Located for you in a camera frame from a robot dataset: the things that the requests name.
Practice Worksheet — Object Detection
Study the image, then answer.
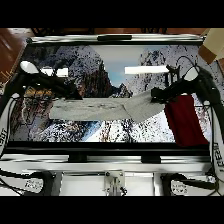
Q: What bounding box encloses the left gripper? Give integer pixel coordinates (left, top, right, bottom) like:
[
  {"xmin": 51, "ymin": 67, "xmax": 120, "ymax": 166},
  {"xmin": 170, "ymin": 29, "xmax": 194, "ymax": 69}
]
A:
[{"xmin": 61, "ymin": 86, "xmax": 84, "ymax": 101}]

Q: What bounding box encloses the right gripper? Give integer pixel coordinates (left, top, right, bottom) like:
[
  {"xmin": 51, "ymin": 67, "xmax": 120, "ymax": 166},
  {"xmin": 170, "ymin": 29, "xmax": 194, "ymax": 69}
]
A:
[{"xmin": 150, "ymin": 86, "xmax": 175, "ymax": 105}]

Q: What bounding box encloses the grey garment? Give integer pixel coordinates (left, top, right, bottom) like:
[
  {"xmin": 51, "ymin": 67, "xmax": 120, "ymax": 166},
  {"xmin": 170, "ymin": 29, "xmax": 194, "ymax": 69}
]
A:
[{"xmin": 48, "ymin": 90, "xmax": 166, "ymax": 125}]

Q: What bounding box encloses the red garment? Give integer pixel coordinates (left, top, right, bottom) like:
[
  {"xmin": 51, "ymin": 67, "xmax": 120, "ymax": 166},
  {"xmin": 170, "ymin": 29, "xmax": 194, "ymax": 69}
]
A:
[{"xmin": 163, "ymin": 93, "xmax": 211, "ymax": 148}]

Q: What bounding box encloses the cardboard box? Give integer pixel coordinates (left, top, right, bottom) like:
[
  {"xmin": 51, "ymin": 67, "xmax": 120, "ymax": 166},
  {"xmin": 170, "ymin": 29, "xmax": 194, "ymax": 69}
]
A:
[{"xmin": 198, "ymin": 28, "xmax": 224, "ymax": 65}]

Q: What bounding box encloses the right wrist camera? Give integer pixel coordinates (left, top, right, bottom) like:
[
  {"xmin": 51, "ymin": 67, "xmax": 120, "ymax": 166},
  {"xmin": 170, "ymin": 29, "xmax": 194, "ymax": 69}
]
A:
[{"xmin": 164, "ymin": 64, "xmax": 181, "ymax": 88}]

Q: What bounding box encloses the black cable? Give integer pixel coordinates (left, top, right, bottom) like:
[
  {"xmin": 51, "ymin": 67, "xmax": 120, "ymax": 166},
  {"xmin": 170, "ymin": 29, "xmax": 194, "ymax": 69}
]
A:
[{"xmin": 175, "ymin": 54, "xmax": 202, "ymax": 73}]

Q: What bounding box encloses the silver frame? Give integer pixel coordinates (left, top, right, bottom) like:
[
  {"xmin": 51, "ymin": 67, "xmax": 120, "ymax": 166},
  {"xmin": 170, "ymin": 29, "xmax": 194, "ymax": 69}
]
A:
[{"xmin": 0, "ymin": 33, "xmax": 224, "ymax": 197}]

